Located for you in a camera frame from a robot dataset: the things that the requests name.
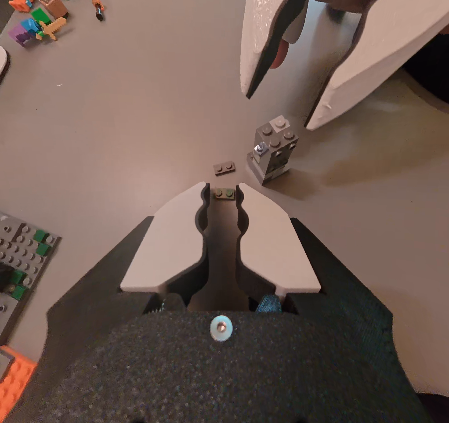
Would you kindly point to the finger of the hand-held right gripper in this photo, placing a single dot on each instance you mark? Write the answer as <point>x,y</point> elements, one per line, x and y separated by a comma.
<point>403,26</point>
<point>259,26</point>

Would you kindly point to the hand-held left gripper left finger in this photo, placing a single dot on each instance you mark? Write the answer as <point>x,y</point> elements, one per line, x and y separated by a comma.
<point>165,251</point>

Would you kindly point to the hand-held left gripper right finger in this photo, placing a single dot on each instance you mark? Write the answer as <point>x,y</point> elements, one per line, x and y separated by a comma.
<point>277,254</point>

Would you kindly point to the small dark green plate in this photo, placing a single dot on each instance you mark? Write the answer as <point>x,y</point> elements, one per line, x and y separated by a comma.
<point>224,194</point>

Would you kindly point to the small grey plate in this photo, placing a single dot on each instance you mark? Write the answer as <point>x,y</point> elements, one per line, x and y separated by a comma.
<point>224,168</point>

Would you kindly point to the grey brick assembly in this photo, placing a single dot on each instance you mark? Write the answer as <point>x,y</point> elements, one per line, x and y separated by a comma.
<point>273,149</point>

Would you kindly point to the grey desk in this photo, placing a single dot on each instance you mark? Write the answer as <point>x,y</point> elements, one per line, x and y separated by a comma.
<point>140,96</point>

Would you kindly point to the person's right hand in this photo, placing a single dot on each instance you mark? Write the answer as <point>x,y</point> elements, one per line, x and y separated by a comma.
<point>280,54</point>

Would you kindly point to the toy brick building model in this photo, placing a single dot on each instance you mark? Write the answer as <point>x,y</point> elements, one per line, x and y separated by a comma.
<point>24,261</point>

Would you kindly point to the tan toy sword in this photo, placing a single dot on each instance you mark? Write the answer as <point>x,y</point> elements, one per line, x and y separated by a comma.
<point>52,26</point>

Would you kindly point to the brown toy block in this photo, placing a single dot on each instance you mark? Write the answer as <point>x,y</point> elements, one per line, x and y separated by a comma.
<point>52,5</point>

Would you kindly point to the purple blue green toy figure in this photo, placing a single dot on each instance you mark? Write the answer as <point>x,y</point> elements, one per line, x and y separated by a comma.
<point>24,32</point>

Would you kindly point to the white book stand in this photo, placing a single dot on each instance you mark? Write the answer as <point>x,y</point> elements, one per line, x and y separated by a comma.
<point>3,61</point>

